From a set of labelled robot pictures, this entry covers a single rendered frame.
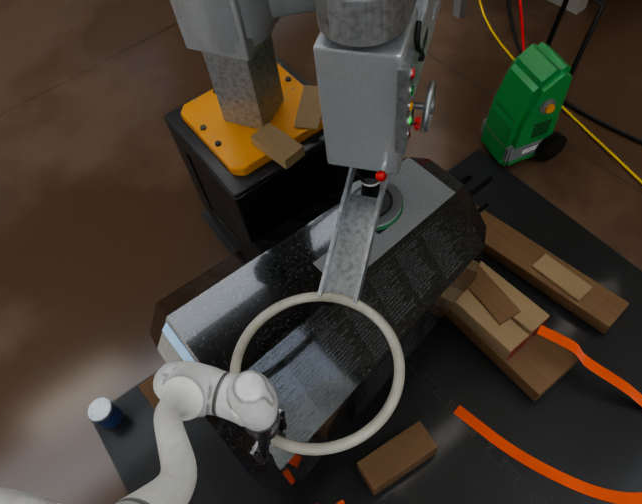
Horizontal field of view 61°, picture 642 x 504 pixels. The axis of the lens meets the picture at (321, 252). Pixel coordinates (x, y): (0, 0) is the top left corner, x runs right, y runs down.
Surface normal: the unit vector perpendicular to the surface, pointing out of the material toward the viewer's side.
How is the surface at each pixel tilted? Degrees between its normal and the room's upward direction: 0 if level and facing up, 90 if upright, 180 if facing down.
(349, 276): 16
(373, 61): 90
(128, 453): 0
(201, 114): 0
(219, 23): 90
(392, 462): 0
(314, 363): 45
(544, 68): 34
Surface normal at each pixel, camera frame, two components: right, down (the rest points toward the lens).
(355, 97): -0.28, 0.82
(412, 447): -0.10, -0.54
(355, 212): -0.17, -0.29
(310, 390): 0.40, 0.04
